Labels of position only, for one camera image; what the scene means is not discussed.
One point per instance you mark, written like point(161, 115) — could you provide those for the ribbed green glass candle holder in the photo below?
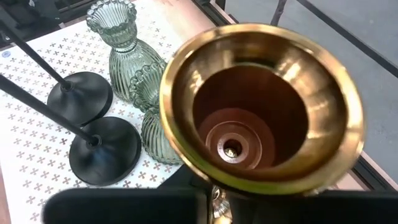
point(124, 62)

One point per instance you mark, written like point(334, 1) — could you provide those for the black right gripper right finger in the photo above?
point(311, 210)

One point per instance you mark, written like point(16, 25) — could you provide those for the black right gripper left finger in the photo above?
point(124, 208)

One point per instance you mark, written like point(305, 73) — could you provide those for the round blue sticker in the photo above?
point(5, 53)

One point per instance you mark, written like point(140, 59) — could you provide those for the black metal candlestick holder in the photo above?
point(105, 155)
point(81, 99)

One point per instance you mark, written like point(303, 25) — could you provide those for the clear glass candle holder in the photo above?
point(152, 140)

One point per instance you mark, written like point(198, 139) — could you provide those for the gold metal candlestick holder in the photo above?
point(326, 102)

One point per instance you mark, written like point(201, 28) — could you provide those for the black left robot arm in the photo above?
point(43, 12)

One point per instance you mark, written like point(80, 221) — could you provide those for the white perforated metal shelf riser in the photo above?
point(31, 140)

